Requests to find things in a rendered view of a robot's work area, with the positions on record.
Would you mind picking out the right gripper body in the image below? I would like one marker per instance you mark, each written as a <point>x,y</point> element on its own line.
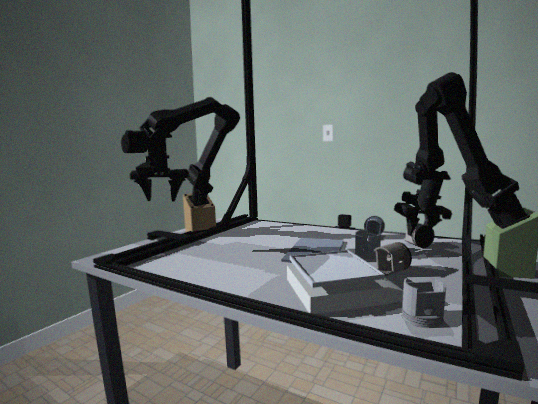
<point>173,174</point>

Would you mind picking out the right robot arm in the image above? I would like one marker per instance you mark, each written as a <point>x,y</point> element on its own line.
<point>164,122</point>

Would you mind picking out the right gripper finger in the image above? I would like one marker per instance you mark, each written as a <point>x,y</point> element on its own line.
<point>146,187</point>
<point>175,188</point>

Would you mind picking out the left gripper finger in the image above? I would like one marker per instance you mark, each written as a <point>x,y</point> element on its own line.
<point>411,224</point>
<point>431,221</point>

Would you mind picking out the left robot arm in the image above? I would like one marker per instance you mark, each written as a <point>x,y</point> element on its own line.
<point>448,94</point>

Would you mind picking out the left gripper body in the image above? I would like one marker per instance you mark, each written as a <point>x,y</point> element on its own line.
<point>426,200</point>

